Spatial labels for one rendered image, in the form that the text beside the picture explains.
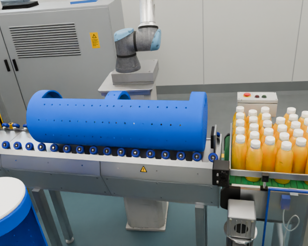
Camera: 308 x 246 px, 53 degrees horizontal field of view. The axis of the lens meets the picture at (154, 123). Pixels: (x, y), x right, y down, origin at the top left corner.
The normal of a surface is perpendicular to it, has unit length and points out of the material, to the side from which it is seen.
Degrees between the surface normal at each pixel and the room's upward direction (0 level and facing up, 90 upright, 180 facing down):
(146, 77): 90
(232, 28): 90
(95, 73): 90
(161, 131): 80
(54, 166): 70
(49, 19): 90
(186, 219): 0
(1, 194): 0
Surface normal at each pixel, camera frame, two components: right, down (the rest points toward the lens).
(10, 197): -0.09, -0.87
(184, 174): -0.25, 0.17
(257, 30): -0.13, 0.49
